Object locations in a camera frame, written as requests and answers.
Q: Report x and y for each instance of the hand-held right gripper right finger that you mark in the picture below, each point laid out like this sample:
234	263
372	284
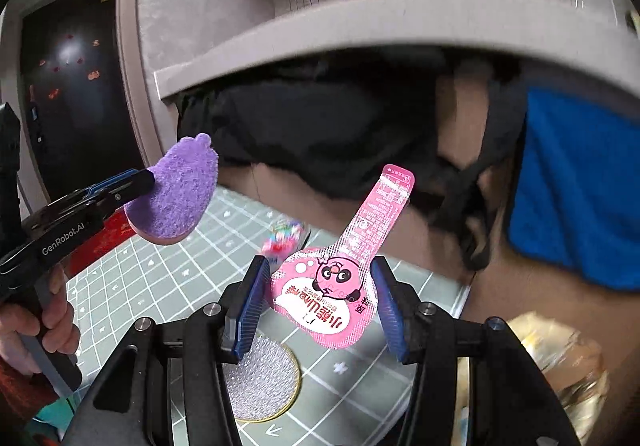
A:
389	308

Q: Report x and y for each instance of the colourful candy wrapper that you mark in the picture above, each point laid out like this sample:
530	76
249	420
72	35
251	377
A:
282	238

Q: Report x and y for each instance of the teal cloth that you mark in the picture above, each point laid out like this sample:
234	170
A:
55	421

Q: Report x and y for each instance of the purple sponge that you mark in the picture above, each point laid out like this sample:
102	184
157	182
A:
175	191

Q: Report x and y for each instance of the green grid mat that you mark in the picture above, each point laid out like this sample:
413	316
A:
200	251

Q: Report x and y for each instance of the blue towel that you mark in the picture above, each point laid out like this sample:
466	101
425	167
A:
575	186

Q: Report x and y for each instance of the pink cartoon pouch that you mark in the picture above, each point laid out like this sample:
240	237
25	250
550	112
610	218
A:
325	286

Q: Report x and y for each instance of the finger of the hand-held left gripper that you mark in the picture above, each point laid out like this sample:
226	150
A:
112	180
137	186

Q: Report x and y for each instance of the person's left hand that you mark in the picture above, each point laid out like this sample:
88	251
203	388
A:
60	321

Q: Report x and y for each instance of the person's left forearm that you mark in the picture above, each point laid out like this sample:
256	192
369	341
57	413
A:
20	396

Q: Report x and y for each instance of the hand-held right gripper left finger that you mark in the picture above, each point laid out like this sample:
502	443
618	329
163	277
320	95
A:
252	298

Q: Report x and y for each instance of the translucent plastic bag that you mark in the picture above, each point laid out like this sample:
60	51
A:
565	366

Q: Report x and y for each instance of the black door with stickers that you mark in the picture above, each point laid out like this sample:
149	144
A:
75	76

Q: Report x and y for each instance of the black cloth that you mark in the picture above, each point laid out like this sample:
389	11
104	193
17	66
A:
300	126

